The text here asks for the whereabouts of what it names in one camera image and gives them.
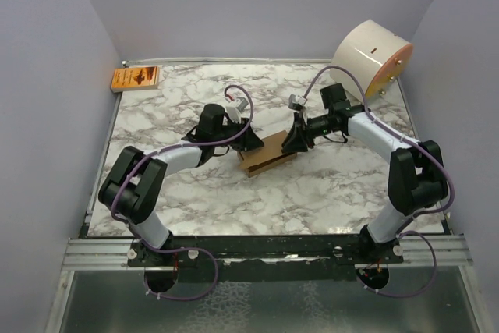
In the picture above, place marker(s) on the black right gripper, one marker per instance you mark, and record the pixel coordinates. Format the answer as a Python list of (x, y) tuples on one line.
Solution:
[(295, 140)]

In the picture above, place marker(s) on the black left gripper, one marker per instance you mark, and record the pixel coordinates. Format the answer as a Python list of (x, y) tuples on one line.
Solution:
[(248, 140)]

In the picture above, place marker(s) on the brown cardboard box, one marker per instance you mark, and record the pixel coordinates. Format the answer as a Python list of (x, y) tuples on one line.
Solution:
[(265, 158)]

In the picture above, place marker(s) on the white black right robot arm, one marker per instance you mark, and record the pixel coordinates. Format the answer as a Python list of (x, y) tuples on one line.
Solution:
[(415, 178)]

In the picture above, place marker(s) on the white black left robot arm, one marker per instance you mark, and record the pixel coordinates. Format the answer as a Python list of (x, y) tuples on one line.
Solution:
[(131, 189)]

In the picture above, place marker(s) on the large white cylindrical roll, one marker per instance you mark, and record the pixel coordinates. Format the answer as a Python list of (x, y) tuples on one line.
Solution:
[(374, 55)]

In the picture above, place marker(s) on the orange paperback book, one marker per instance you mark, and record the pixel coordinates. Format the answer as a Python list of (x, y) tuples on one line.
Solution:
[(135, 78)]

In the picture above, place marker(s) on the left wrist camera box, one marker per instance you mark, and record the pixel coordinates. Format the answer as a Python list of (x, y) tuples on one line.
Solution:
[(235, 108)]

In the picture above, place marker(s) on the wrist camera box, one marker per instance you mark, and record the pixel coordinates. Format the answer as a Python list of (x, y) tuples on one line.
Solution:
[(296, 102), (235, 108)]

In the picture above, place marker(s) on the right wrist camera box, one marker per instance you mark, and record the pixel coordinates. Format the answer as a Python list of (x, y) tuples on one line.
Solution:
[(296, 102)]

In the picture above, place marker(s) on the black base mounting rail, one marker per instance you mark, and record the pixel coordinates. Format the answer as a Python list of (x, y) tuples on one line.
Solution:
[(262, 258)]

